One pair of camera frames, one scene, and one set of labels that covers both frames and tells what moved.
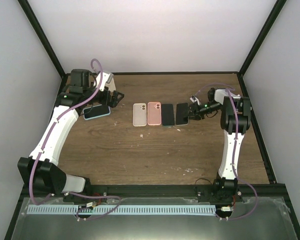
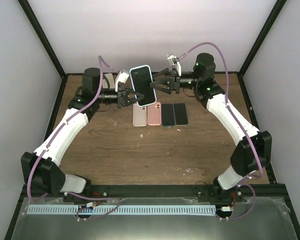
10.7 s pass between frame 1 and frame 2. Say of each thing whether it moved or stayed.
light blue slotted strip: stayed
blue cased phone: moved
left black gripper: moved
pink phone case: stayed
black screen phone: stayed
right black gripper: moved
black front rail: stayed
